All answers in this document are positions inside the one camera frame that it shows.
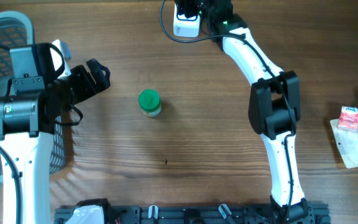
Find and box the green lid jar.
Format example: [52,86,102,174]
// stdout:
[139,89,162,117]

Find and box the red tissue packet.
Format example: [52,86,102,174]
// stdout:
[338,106,358,130]

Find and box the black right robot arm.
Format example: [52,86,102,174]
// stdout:
[175,1,308,223]

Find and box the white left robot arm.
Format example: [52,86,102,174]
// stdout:
[0,43,111,223]

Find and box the white barcode scanner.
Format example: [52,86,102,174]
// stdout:
[173,5,200,38]

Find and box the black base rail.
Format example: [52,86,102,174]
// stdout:
[53,198,331,224]

